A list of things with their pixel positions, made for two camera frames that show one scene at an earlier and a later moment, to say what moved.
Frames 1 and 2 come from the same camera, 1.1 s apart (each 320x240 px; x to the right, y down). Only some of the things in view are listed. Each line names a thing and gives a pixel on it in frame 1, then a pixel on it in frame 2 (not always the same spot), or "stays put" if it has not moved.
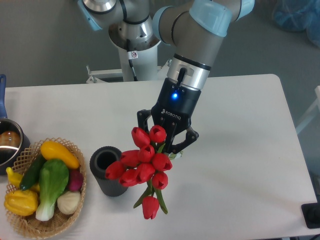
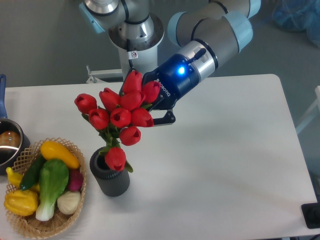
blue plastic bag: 299,15 stays put
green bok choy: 53,176 stays put
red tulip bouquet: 146,166 -> 119,117
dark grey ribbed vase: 99,160 stays put
